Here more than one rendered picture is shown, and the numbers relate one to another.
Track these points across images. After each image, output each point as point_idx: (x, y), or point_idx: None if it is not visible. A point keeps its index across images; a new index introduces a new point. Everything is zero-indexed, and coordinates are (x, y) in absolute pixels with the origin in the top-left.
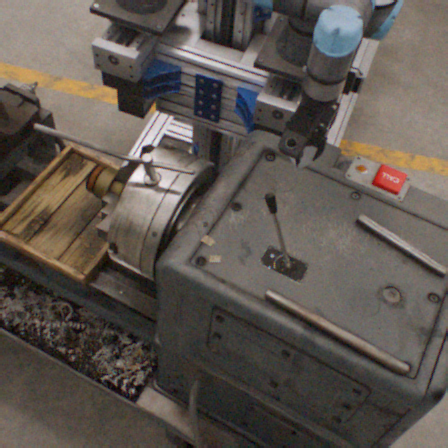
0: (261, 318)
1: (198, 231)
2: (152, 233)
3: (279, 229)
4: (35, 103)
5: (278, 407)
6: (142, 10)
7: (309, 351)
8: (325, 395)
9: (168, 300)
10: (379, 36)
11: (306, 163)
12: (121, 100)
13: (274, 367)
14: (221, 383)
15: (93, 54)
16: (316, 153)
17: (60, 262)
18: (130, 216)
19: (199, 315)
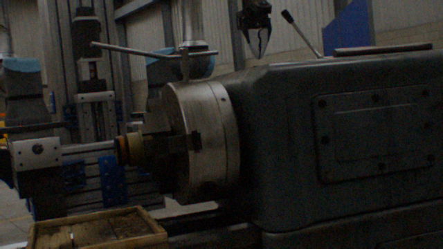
0: (349, 61)
1: (257, 66)
2: (221, 100)
3: (302, 32)
4: None
5: (396, 209)
6: (41, 120)
7: (387, 65)
8: (414, 126)
9: (278, 119)
10: (212, 66)
11: (265, 46)
12: (41, 208)
13: (375, 132)
14: (345, 245)
15: (15, 153)
16: (268, 32)
17: (131, 238)
18: (196, 99)
19: (302, 129)
